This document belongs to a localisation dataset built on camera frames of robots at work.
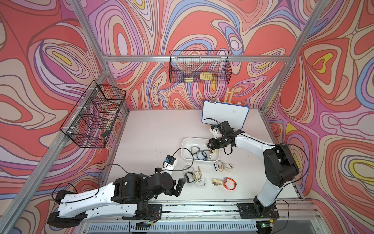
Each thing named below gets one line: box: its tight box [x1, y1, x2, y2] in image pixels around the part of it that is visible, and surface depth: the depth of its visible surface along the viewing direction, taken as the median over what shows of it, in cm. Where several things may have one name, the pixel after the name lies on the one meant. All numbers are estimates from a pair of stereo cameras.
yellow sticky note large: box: [199, 71, 213, 80], surface depth 92 cm
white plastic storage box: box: [181, 136, 220, 163], surface depth 95 cm
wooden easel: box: [215, 87, 242, 105], surface depth 90 cm
